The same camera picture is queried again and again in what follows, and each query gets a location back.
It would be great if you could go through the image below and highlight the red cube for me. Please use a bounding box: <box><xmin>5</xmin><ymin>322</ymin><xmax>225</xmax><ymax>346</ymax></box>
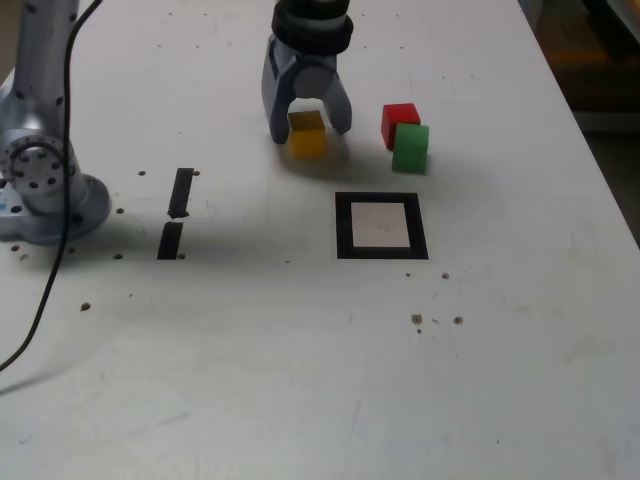
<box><xmin>381</xmin><ymin>103</ymin><xmax>422</xmax><ymax>151</ymax></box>

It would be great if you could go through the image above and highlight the yellow cube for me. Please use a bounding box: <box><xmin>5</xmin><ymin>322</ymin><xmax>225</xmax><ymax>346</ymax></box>
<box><xmin>287</xmin><ymin>110</ymin><xmax>328</xmax><ymax>160</ymax></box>

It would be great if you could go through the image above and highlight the black cable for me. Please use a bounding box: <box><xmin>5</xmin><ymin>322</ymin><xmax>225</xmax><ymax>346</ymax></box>
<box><xmin>0</xmin><ymin>0</ymin><xmax>104</xmax><ymax>374</ymax></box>

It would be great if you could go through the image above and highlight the green cube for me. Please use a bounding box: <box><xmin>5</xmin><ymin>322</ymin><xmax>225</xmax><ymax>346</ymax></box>
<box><xmin>391</xmin><ymin>123</ymin><xmax>431</xmax><ymax>175</ymax></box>

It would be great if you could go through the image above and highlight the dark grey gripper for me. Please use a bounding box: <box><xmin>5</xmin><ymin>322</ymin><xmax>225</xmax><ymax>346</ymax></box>
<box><xmin>259</xmin><ymin>34</ymin><xmax>354</xmax><ymax>146</ymax></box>

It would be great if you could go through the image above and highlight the black tape strip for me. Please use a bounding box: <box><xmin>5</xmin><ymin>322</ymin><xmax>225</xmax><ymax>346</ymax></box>
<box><xmin>156</xmin><ymin>168</ymin><xmax>195</xmax><ymax>261</ymax></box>

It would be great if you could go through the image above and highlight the black tape square outline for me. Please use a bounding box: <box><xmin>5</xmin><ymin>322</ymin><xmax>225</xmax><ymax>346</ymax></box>
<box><xmin>334</xmin><ymin>191</ymin><xmax>430</xmax><ymax>261</ymax></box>

